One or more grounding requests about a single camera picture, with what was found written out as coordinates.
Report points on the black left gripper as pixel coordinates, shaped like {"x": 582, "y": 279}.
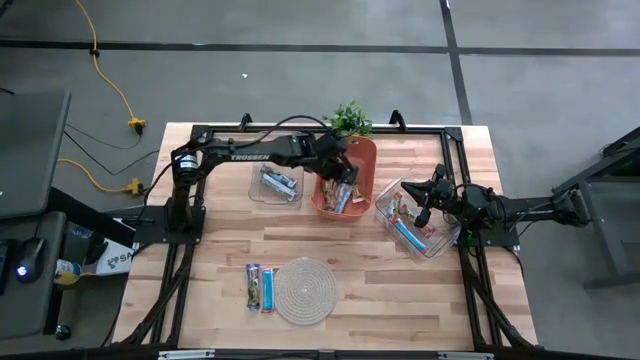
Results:
{"x": 332, "y": 162}

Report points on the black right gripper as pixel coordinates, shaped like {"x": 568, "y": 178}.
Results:
{"x": 442, "y": 197}

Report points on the green orange Chewy bar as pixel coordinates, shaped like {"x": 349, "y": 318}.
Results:
{"x": 330, "y": 196}
{"x": 358, "y": 194}

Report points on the light blue orange Chewy bar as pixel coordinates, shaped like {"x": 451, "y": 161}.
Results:
{"x": 344, "y": 199}

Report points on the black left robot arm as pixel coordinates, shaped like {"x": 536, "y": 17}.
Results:
{"x": 235, "y": 149}

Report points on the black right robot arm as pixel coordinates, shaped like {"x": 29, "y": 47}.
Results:
{"x": 530, "y": 207}

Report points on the orange plastic basket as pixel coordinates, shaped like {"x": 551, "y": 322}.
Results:
{"x": 367, "y": 160}

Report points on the clear plastic bin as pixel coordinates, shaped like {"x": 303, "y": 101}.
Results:
{"x": 440, "y": 240}
{"x": 257, "y": 195}

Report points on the green potted plant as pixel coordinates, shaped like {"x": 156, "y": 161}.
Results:
{"x": 350, "y": 120}

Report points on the round woven beige mat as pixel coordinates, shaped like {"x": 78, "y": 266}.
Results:
{"x": 306, "y": 291}

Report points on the black metal stand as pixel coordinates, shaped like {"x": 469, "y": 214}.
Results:
{"x": 615, "y": 210}

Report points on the white cardboard box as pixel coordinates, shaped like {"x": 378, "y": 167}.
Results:
{"x": 117, "y": 260}

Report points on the plastic bottle yellow label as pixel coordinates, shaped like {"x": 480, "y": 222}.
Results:
{"x": 67, "y": 272}

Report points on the grey office table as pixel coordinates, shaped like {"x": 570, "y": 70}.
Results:
{"x": 30, "y": 150}

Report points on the black computer mouse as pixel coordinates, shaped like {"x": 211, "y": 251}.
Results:
{"x": 30, "y": 260}

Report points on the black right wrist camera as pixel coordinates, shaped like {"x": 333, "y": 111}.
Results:
{"x": 440, "y": 172}

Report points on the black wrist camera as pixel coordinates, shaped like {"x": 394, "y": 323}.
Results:
{"x": 330, "y": 141}
{"x": 440, "y": 172}

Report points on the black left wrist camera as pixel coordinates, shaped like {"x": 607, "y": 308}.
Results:
{"x": 330, "y": 141}

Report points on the black metal table frame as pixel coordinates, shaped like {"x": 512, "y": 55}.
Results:
{"x": 452, "y": 134}

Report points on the black frame clamp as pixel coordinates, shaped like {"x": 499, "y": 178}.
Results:
{"x": 245, "y": 121}
{"x": 398, "y": 120}

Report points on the silver frame bracket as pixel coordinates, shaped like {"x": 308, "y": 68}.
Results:
{"x": 185, "y": 355}
{"x": 465, "y": 356}

